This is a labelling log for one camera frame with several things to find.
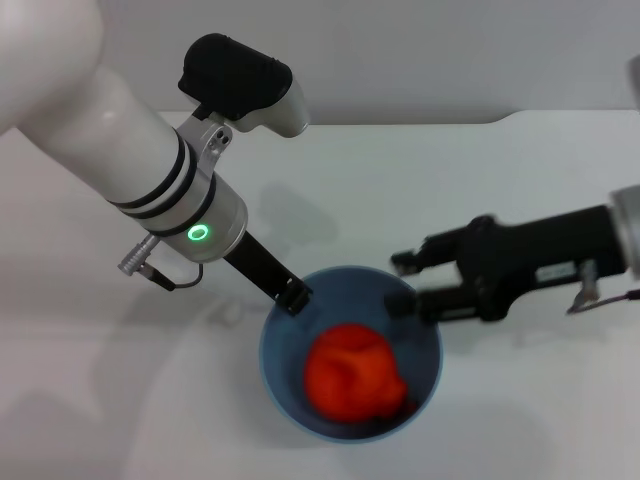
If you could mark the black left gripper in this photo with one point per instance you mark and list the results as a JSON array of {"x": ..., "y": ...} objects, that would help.
[{"x": 260, "y": 270}]

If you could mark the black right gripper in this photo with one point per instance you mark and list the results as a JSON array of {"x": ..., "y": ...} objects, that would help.
[{"x": 530, "y": 260}]

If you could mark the blue plastic bowl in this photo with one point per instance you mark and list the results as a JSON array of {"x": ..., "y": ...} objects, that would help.
[{"x": 285, "y": 370}]

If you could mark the red toy pepper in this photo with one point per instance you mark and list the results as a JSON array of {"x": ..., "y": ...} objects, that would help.
[{"x": 355, "y": 375}]

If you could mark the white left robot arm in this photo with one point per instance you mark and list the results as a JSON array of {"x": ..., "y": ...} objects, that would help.
[{"x": 100, "y": 125}]

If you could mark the left wrist camera housing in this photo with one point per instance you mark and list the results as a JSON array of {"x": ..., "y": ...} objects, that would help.
[{"x": 245, "y": 85}]

